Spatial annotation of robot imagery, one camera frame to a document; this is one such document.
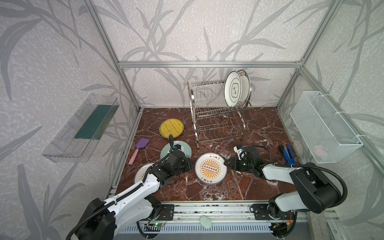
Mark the yellow ribbed plate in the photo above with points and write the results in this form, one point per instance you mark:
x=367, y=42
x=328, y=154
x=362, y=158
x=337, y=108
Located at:
x=172, y=127

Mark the white plate green text rim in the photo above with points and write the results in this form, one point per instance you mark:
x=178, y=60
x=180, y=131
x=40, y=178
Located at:
x=246, y=88

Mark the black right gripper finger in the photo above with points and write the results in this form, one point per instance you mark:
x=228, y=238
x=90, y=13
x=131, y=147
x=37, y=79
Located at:
x=230, y=162
x=231, y=166

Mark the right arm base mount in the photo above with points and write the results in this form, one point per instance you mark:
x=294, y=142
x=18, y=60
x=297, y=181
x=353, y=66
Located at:
x=270, y=212

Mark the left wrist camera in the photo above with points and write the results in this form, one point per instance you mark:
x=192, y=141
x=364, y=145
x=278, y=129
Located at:
x=178, y=147

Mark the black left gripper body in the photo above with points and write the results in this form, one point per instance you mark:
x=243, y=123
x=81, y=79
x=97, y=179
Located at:
x=184, y=163

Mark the stainless steel dish rack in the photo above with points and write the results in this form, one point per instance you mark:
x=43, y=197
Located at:
x=213, y=119

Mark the purple pink spatula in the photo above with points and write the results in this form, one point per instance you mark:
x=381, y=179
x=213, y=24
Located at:
x=140, y=144

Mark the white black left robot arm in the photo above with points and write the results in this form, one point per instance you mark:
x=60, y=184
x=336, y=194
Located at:
x=103, y=220

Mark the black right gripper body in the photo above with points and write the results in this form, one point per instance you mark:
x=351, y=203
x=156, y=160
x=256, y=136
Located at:
x=235, y=163

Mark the pale green oval puck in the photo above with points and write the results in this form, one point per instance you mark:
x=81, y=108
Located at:
x=205, y=222

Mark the light green flower plate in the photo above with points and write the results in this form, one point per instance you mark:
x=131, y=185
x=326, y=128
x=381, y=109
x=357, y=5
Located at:
x=187, y=149

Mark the white wire mesh basket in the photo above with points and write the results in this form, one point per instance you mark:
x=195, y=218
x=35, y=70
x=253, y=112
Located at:
x=327, y=134

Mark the blue clip tool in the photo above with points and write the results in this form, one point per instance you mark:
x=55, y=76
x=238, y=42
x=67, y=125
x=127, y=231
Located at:
x=287, y=153

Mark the orange sunburst plate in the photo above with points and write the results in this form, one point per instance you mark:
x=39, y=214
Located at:
x=141, y=172
x=210, y=168

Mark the clear plastic wall shelf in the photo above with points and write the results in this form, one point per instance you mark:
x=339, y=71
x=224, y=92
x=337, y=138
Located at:
x=77, y=140

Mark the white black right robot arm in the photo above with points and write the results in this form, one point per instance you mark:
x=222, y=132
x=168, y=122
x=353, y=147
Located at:
x=317, y=188

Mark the white plate black quatrefoil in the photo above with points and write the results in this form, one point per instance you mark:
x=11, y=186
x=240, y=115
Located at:
x=233, y=89

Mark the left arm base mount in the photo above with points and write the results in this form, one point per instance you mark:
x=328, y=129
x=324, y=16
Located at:
x=163, y=212

